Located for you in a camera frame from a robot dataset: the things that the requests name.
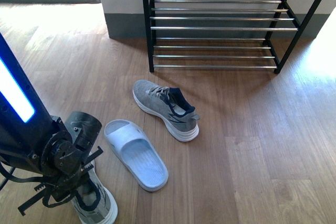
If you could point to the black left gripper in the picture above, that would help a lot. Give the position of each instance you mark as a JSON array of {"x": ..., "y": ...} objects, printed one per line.
[{"x": 68, "y": 156}]

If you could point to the grey sneaker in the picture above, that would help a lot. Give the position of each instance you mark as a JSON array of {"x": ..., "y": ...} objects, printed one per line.
[
  {"x": 168, "y": 104},
  {"x": 93, "y": 203}
]

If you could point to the light blue slide sandal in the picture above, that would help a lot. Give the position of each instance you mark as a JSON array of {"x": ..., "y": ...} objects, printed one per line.
[{"x": 135, "y": 151}]

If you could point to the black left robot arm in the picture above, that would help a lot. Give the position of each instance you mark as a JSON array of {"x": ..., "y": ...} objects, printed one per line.
[{"x": 37, "y": 147}]

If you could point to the black metal shoe rack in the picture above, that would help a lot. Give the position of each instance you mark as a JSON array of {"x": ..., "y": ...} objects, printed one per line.
[{"x": 228, "y": 34}]

